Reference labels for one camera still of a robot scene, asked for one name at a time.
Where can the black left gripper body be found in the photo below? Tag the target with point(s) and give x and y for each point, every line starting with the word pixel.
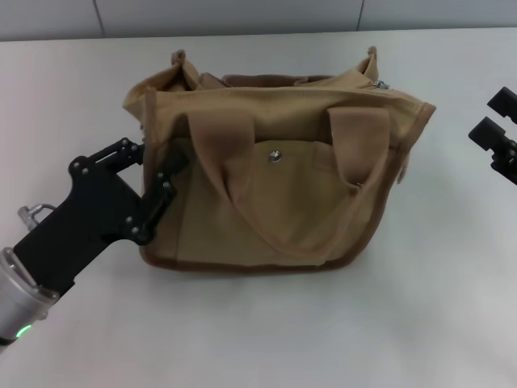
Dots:
pixel 89 214

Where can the silver metal zipper pull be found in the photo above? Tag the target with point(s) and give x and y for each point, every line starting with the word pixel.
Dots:
pixel 381 84

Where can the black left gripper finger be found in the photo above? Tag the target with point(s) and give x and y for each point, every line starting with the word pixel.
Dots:
pixel 109 155
pixel 161 194

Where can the khaki canvas food bag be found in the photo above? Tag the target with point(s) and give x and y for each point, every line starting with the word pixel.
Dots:
pixel 282 194

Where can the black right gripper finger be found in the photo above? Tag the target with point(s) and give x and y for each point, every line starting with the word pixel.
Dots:
pixel 505 103
pixel 494 139

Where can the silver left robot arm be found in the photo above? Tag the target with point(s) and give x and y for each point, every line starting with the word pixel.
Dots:
pixel 20 295

